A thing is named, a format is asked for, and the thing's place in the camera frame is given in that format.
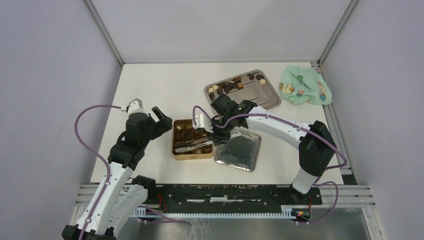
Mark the metal serving tongs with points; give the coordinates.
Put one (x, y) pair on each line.
(188, 146)

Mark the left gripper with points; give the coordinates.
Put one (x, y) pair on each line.
(163, 125)

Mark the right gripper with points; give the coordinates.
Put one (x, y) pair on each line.
(217, 138)

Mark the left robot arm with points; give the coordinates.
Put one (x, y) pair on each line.
(106, 213)

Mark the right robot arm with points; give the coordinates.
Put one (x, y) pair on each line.
(314, 142)

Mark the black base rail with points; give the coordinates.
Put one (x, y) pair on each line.
(229, 199)

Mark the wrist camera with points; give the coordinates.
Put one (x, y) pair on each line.
(201, 121)
(134, 107)

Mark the green printed cloth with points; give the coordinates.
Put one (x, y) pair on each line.
(304, 85)

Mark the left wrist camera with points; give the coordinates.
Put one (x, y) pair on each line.
(134, 107)

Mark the silver box lid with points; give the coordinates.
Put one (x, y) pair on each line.
(241, 152)

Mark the gold chocolate box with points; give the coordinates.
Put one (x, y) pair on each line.
(184, 136)

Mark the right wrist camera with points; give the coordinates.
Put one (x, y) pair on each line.
(201, 121)

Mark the steel tray with chocolates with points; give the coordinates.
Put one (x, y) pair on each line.
(253, 86)

